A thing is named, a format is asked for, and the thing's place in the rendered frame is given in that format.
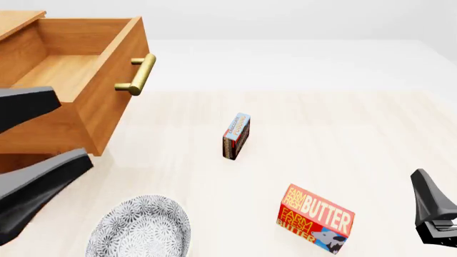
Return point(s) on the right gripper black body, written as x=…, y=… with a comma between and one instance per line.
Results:
x=437, y=230

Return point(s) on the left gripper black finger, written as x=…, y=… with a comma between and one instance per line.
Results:
x=39, y=182
x=25, y=105

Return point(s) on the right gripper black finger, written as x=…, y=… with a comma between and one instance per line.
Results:
x=430, y=198

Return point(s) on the wooden drawer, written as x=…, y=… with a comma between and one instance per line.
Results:
x=107, y=107

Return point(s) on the wooden cabinet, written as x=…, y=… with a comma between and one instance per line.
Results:
x=16, y=22

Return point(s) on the chocolate pudding box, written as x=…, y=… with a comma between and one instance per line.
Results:
x=235, y=136

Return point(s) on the black white patterned bowl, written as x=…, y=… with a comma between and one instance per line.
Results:
x=143, y=227

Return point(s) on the red butter box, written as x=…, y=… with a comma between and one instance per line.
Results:
x=314, y=217

